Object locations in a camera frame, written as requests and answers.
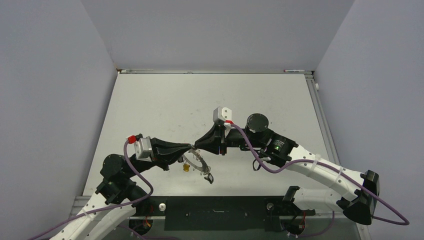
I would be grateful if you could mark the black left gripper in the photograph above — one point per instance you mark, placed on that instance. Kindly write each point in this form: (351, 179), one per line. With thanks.
(165, 152)

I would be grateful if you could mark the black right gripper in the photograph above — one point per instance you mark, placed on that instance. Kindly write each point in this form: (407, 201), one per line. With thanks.
(215, 140)

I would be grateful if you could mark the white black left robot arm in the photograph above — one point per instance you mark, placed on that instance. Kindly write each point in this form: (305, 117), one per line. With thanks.
(123, 188)

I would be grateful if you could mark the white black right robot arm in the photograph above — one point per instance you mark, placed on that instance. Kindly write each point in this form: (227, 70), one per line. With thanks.
(349, 192)

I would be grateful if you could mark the pink white marker pen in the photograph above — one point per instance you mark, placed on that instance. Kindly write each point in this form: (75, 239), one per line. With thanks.
(293, 71)

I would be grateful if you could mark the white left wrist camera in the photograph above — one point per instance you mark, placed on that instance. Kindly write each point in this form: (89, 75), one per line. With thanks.
(142, 146)

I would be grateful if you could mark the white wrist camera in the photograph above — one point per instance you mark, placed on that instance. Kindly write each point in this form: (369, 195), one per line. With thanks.
(142, 146)
(222, 116)

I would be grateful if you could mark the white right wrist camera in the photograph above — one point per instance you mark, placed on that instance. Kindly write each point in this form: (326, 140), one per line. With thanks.
(222, 116)

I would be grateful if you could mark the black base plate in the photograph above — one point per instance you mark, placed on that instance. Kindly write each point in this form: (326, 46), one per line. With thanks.
(218, 213)

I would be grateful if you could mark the aluminium back rail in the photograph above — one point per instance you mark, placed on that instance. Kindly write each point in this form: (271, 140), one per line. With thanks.
(231, 71)

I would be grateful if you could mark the aluminium rail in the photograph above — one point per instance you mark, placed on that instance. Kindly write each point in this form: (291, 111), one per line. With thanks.
(322, 121)
(231, 71)

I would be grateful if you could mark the aluminium right side rail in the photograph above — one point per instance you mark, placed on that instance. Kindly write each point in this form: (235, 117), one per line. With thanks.
(322, 121)

